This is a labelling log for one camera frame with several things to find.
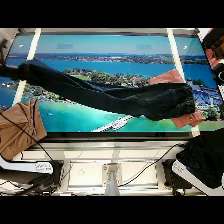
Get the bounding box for blue jeans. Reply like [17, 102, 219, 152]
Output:
[0, 59, 197, 122]

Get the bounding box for silver frame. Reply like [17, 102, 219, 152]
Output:
[18, 28, 204, 197]

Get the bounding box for brown garment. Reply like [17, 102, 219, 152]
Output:
[0, 99, 48, 162]

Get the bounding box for pink garment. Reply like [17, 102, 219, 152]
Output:
[147, 68, 207, 130]

